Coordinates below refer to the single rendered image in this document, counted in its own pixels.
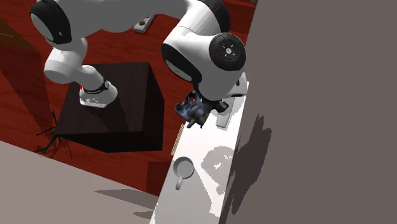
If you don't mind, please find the grey mug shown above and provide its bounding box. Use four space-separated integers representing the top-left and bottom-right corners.
172 156 195 191

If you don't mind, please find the dark robot stand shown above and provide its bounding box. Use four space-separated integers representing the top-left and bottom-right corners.
53 62 165 153

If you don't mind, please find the grey plate with holes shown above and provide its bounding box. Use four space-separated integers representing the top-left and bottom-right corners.
132 14 156 34

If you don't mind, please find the black thin branched object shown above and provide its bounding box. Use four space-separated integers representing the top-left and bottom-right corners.
33 109 74 161

